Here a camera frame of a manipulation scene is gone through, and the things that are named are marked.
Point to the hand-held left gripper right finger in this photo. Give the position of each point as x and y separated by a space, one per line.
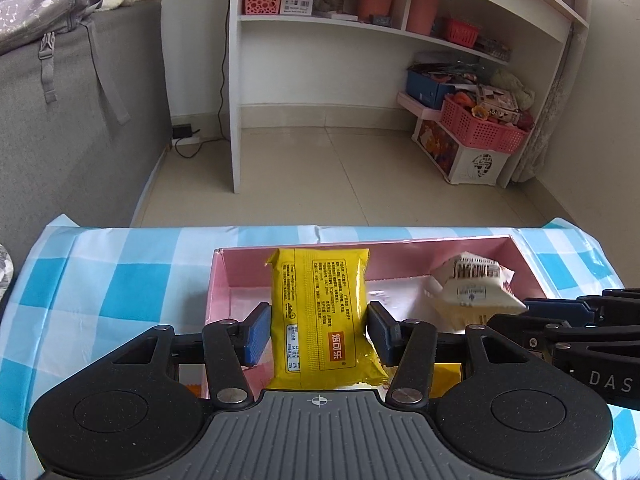
382 332

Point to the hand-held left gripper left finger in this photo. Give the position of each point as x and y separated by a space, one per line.
257 332

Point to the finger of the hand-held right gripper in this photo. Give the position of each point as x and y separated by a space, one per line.
525 330
555 305

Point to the yellow snack packet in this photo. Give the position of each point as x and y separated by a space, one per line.
320 310

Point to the white snack packet red logo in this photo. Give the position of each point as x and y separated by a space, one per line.
475 285

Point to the pink cardboard box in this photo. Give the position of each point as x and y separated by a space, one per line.
400 255

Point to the large yellow snack bag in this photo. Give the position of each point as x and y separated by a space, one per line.
447 380

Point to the blue checked tablecloth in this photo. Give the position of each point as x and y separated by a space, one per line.
125 270

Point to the white printed storage box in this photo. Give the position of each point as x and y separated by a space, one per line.
460 160

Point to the large pink plastic basket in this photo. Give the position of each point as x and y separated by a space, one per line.
480 125

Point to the white power strip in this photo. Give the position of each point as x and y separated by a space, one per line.
192 139

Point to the blue storage box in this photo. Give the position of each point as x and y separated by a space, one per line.
427 90

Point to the grey sofa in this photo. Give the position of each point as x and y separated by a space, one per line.
75 160

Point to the grey checked pillow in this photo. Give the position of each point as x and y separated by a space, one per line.
4 270

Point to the white shelf unit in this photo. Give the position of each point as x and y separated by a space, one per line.
320 60

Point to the small red basket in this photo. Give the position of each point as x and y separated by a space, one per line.
461 31

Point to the small white labelled box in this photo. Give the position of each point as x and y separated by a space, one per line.
297 5

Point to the pink perforated basket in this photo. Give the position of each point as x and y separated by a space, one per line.
262 1

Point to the silver grey backpack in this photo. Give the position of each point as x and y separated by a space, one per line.
30 5

